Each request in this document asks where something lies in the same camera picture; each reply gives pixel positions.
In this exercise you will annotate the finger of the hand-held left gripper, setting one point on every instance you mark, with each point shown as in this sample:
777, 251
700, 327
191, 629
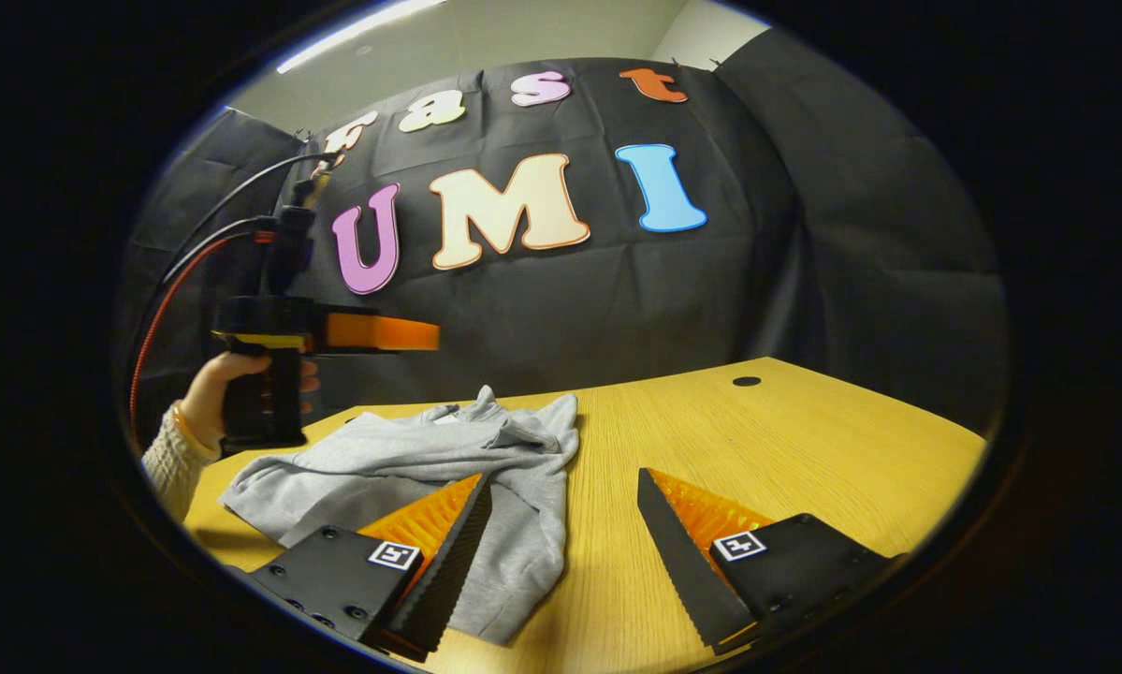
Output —
383, 332

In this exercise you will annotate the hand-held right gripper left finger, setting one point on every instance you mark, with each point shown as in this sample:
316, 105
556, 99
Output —
458, 571

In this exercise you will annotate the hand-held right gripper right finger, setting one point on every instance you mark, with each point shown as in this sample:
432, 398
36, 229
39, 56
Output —
682, 571

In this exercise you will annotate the grey sweatshirt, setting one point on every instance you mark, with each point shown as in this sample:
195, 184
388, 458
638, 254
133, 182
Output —
383, 468

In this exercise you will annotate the black backdrop cloth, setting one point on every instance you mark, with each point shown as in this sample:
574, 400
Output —
617, 300

